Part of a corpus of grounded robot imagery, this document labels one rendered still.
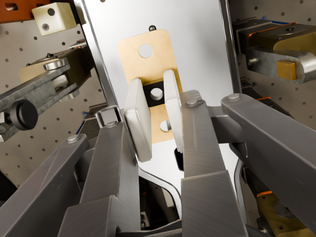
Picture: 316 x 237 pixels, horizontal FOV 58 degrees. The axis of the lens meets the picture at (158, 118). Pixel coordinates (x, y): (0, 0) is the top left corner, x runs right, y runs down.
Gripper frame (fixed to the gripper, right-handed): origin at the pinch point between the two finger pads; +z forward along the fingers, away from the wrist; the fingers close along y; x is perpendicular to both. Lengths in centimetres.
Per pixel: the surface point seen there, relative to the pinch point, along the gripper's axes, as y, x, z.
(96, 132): -17.2, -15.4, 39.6
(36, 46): -30, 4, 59
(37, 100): -14.7, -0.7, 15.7
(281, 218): 15.5, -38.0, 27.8
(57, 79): -13.7, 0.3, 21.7
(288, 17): 33, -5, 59
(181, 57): 3.6, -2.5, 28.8
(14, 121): -13.0, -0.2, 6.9
